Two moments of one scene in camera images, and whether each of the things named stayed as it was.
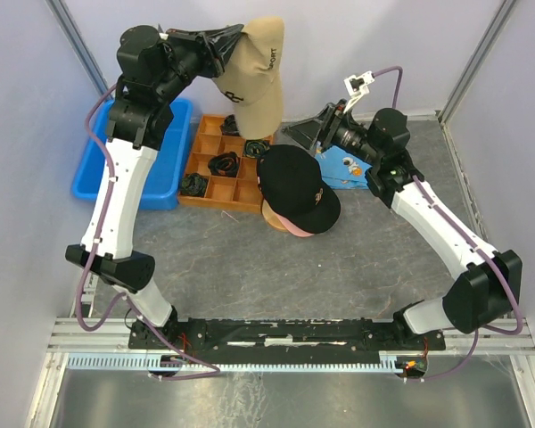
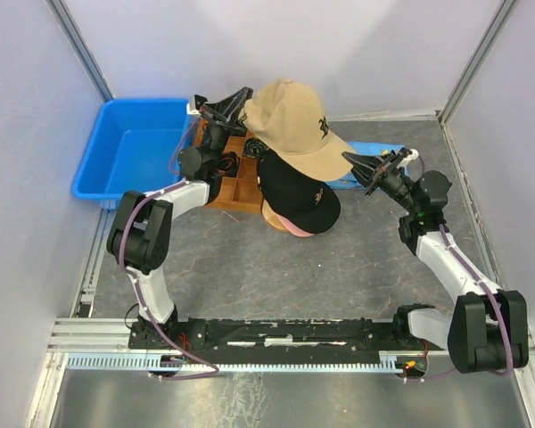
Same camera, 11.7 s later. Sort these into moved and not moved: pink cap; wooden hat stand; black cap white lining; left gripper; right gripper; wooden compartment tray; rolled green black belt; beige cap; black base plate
Moved: right gripper; beige cap; left gripper
Not moved: wooden compartment tray; black cap white lining; black base plate; pink cap; rolled green black belt; wooden hat stand
